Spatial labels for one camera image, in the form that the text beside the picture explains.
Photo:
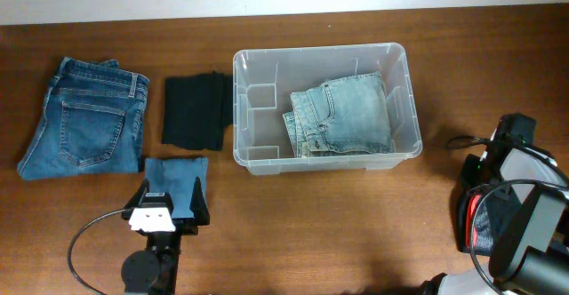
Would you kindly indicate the small teal blue cloth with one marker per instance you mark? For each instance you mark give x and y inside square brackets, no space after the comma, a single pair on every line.
[177,178]

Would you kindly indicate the black cloth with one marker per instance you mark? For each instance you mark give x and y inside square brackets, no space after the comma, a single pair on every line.
[197,110]

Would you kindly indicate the dark blue folded jeans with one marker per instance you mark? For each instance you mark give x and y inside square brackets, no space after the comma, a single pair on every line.
[92,122]

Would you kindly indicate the clear plastic storage bin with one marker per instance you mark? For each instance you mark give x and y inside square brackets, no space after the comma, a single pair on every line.
[264,79]

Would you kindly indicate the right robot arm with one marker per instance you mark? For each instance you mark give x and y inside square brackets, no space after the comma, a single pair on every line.
[531,255]

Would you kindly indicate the light blue denim shorts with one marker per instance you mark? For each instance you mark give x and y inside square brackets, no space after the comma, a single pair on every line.
[344,116]

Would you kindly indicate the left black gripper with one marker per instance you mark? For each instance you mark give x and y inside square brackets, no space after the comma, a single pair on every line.
[188,227]

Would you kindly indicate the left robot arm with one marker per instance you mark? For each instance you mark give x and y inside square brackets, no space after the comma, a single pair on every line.
[154,269]

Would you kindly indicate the black shorts red waistband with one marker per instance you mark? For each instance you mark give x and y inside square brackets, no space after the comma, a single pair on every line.
[493,217]

